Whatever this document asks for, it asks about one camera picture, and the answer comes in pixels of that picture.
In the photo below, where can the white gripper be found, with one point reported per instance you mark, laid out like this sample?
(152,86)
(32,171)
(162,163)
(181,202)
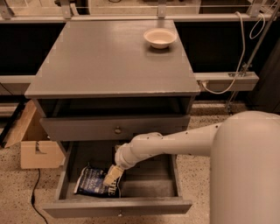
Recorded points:
(123,159)

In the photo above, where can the blue Kettle chip bag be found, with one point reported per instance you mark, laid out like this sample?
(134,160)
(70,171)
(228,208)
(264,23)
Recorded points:
(90,183)

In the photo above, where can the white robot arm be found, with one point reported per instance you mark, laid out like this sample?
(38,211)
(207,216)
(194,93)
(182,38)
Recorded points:
(244,153)

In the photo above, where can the open grey lower drawer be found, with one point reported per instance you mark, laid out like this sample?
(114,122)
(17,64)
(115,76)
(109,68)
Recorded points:
(151,187)

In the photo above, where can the closed grey upper drawer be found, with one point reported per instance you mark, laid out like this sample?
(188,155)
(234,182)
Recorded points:
(103,128)

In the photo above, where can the grey wooden drawer cabinet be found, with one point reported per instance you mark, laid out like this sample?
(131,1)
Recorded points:
(106,68)

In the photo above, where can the cardboard box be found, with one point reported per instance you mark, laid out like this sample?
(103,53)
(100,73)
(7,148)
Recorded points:
(36,150)

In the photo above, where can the white paper bowl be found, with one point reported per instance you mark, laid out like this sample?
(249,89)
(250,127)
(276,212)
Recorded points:
(160,38)

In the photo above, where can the thin metal rod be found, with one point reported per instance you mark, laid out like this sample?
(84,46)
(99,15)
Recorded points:
(240,72)

